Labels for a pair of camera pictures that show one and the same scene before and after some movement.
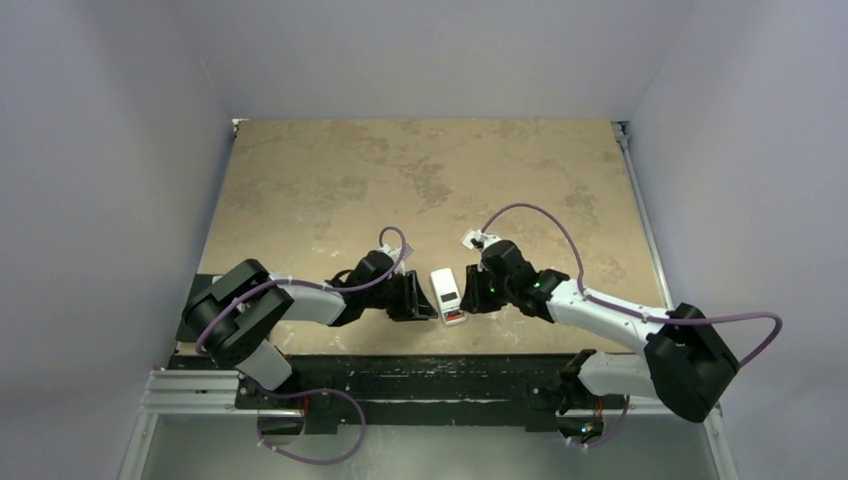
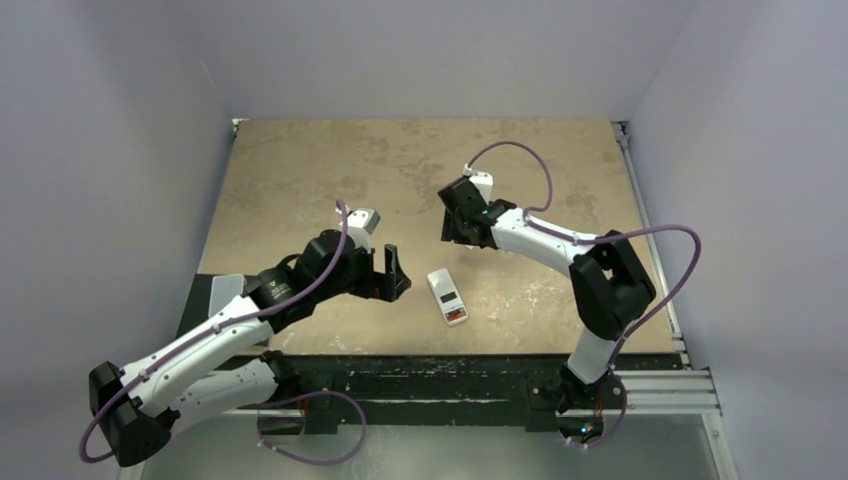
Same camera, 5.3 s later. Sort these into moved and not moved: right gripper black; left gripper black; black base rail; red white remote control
Moved: right gripper black; left gripper black
Not moved: black base rail; red white remote control
